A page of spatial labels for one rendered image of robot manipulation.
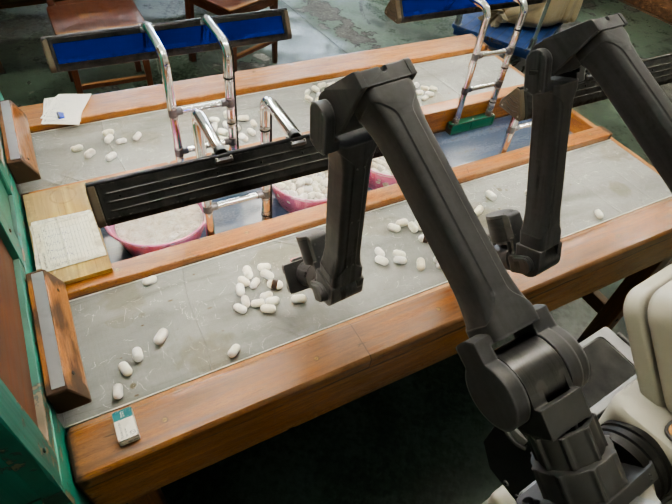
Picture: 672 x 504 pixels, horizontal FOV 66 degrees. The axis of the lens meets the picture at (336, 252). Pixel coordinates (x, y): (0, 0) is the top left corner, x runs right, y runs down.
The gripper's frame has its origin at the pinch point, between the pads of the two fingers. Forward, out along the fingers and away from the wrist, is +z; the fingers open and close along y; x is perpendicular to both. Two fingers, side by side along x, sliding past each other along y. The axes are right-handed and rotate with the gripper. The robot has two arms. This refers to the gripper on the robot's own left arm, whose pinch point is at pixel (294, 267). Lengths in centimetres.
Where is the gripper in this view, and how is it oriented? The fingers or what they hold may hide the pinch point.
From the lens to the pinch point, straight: 118.6
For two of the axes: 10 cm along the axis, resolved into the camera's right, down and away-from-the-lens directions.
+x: 2.3, 9.5, 2.2
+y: -8.8, 3.0, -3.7
